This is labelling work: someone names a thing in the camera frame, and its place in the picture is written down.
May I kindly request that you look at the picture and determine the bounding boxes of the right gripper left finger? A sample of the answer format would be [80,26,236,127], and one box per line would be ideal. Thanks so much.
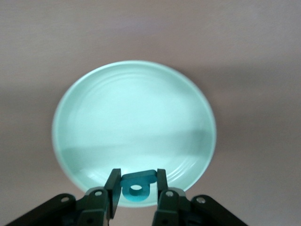
[4,168,122,226]

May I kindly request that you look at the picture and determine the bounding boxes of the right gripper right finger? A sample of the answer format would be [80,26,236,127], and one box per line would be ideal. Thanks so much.
[151,168,249,226]

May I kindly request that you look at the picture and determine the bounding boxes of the teal foam letter with loop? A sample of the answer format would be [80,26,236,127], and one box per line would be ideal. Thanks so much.
[121,169,158,202]

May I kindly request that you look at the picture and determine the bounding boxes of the mint green plate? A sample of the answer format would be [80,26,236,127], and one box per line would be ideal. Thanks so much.
[51,60,217,208]

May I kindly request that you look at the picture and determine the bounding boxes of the brown table cover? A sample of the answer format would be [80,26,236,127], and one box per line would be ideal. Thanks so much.
[0,0,301,226]

